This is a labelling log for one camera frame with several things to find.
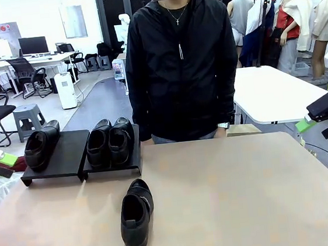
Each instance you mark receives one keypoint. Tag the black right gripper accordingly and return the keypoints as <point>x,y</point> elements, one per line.
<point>326,106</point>

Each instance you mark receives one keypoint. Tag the black leather dress shoe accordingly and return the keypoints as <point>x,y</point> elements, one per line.
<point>38,154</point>
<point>96,147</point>
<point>120,151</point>
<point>134,229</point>

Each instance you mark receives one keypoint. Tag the person's left forearm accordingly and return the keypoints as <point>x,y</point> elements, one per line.
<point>227,107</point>

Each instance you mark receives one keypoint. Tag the person's right forearm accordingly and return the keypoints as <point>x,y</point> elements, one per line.
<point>140,122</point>

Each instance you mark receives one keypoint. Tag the black metal shoe stand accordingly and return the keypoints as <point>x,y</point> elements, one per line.
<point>67,156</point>
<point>137,149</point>

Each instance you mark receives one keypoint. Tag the person's left hand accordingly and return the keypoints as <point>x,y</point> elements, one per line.
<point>223,132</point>

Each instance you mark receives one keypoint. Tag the dark red cloth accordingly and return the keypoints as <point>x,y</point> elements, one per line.
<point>17,168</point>

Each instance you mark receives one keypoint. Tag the grey plastic stool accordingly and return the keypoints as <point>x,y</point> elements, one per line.
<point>91,61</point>
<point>103,61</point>
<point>27,109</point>

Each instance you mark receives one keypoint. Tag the white folding table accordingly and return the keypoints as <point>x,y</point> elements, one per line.
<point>266,88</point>

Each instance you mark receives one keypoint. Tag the brown cardboard box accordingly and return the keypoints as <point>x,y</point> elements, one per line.
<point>244,129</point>

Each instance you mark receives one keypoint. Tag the white air purifier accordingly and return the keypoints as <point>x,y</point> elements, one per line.
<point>65,92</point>

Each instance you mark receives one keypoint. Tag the silver wristwatch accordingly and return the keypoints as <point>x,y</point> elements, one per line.
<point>223,125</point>

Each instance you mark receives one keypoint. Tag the white office desk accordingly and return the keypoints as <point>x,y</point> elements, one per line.
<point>42,58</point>

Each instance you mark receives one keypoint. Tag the mannequin in red top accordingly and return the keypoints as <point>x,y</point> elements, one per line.
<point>302,11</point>

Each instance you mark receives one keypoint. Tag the black computer monitor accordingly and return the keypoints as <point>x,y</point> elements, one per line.
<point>32,45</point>

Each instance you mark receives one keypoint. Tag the mannequin in white navy garment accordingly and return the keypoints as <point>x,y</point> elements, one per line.
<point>254,22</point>

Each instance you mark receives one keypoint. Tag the grey board with red sign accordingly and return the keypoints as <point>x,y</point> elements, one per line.
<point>8,36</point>

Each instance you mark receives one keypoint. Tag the mannequin in grey tank top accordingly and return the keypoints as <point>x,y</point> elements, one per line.
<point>243,9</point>

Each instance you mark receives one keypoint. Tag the clear plastic storage box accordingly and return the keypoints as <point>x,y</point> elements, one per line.
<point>118,69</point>

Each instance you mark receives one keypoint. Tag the black bag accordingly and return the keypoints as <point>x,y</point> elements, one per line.
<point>102,50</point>

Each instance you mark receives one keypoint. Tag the person in black jacket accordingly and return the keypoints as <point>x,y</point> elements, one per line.
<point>176,69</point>

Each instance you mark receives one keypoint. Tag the grey wall panel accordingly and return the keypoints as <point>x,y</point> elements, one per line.
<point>72,21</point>

